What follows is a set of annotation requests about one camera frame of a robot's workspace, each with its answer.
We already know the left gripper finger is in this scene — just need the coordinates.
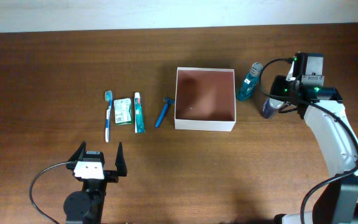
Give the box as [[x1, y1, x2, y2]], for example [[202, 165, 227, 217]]
[[68, 141, 86, 162], [115, 142, 127, 177]]

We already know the dark blue clear-cap bottle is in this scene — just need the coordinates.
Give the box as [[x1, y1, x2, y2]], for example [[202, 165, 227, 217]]
[[262, 97, 284, 119]]

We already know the teal mouthwash bottle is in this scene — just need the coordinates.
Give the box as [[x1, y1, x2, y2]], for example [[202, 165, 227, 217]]
[[236, 62, 263, 101]]

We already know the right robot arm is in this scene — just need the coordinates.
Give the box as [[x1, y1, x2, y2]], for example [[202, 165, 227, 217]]
[[270, 52, 358, 224]]

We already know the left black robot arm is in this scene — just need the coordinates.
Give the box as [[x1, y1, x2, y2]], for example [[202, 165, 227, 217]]
[[63, 141, 127, 223]]

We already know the green white soap box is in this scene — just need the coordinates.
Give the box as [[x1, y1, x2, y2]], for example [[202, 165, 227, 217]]
[[114, 98, 133, 126]]

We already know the green white toothpaste tube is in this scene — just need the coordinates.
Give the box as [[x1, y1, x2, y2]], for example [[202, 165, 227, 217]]
[[134, 92, 145, 133]]

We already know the blue white toothbrush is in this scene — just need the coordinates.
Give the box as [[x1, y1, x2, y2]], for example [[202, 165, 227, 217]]
[[104, 90, 113, 142]]

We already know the blue disposable razor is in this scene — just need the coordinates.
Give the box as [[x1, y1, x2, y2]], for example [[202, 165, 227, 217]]
[[155, 98, 175, 128]]

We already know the pink open cardboard box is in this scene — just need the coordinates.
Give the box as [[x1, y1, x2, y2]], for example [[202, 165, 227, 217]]
[[174, 67, 236, 132]]

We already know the right black cable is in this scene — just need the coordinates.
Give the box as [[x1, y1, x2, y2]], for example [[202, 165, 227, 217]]
[[259, 57, 358, 224]]

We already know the black cable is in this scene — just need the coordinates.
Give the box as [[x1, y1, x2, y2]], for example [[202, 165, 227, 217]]
[[29, 161, 74, 224], [259, 57, 358, 224]]

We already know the left black cable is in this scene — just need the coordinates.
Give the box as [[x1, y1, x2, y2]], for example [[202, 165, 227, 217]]
[[29, 161, 74, 224]]

